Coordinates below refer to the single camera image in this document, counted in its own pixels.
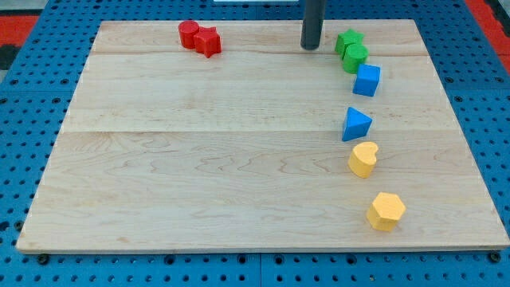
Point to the blue triangle block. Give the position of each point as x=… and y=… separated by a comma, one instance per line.
x=355, y=125

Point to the light wooden board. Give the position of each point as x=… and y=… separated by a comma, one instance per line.
x=165, y=151

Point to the yellow heart block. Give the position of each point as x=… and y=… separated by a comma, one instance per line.
x=363, y=159

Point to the red star block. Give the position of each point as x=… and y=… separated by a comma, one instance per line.
x=207, y=41

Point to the blue cube block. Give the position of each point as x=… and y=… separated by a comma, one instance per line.
x=367, y=80

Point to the red cylinder block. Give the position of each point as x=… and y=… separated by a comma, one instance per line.
x=187, y=29

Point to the green cylinder block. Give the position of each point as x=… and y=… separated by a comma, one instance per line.
x=355, y=55

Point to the green star block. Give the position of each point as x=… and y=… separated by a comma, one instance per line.
x=346, y=39

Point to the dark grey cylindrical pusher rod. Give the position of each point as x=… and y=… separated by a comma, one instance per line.
x=312, y=24

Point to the yellow hexagon block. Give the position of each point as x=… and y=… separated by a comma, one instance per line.
x=385, y=211

